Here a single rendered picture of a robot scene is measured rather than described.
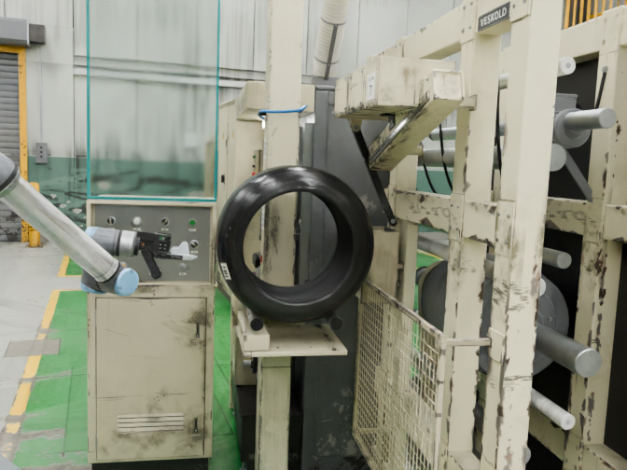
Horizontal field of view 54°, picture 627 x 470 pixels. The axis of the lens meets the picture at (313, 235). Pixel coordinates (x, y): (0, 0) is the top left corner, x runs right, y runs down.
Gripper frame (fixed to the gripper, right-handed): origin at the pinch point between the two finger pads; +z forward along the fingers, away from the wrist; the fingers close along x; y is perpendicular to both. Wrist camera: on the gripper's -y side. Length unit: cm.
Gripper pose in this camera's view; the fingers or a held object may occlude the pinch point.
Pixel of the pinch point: (193, 258)
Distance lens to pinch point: 220.6
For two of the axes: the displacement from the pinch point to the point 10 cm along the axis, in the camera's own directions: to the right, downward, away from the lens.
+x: -1.8, -1.2, 9.8
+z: 9.7, 1.4, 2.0
